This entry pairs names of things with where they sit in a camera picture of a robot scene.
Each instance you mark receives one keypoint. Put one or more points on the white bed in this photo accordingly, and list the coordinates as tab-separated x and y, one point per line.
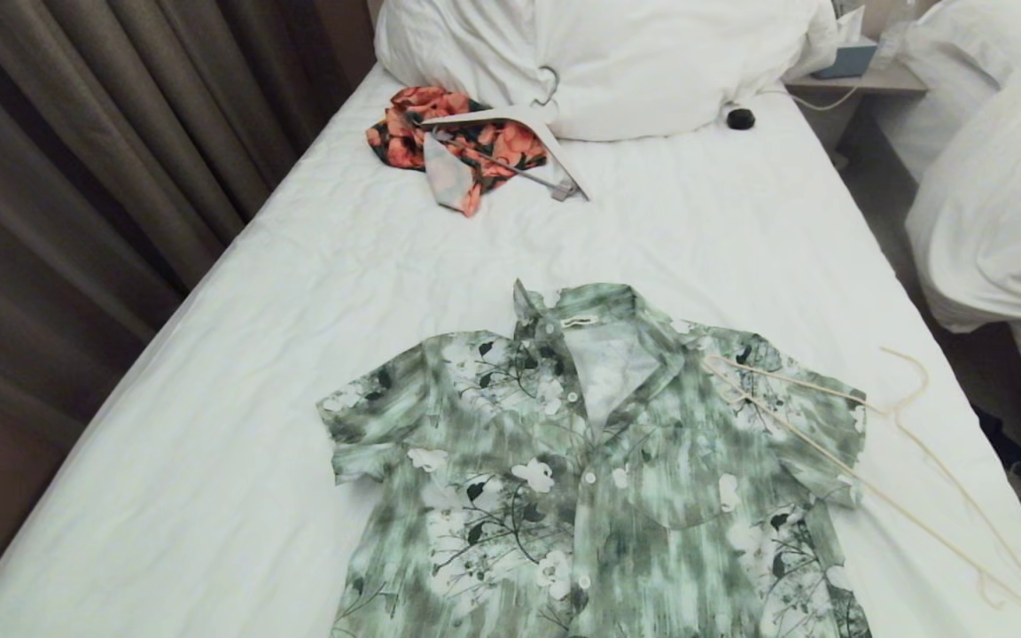
298	354

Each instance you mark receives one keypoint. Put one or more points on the white pillow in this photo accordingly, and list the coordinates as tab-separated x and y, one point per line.
617	62

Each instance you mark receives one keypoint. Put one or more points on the white wooden hanger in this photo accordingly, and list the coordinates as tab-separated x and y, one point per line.
546	133

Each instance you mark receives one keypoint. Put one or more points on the orange floral shirt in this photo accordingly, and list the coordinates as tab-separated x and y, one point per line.
502	142

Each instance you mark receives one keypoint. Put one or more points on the small black round object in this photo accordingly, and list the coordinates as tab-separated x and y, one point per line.
741	118

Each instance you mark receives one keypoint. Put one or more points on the clear plastic bottle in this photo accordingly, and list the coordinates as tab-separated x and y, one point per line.
896	31

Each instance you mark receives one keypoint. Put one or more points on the white duvet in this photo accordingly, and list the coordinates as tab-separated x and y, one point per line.
998	177

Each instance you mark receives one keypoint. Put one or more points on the wooden nightstand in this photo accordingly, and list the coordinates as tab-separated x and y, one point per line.
865	81

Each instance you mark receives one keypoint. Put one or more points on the green floral shirt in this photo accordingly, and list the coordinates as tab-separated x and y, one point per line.
599	478

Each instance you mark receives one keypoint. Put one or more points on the brown curtain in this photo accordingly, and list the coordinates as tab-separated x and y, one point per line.
94	151

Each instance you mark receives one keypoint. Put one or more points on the blue tissue box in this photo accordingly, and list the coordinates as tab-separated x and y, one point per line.
847	60

